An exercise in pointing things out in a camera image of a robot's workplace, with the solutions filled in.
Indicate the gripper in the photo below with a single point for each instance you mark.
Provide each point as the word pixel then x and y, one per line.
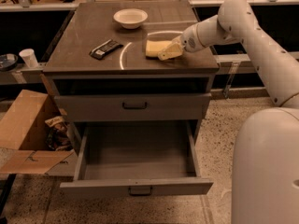
pixel 188 39

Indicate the yellow sponge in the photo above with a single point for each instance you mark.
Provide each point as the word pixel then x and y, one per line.
pixel 154 47

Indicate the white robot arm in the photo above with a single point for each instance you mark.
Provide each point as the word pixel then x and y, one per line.
pixel 266 154

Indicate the grey drawer cabinet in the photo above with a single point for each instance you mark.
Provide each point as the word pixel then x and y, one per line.
pixel 127 70

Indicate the open grey lower drawer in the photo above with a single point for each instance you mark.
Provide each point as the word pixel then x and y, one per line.
pixel 134 159

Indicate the white bowl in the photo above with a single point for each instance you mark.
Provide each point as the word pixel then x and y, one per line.
pixel 130 18

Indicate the black snack bar wrapper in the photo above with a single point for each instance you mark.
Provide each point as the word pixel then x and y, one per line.
pixel 104 49

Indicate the snack bags in box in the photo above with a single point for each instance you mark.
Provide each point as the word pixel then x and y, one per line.
pixel 57 138

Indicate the white paper cup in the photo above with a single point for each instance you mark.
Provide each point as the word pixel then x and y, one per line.
pixel 28 55

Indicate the dark round lid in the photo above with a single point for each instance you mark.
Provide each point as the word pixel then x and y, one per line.
pixel 8 62

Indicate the brown cardboard box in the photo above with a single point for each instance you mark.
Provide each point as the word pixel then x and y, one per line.
pixel 24 131

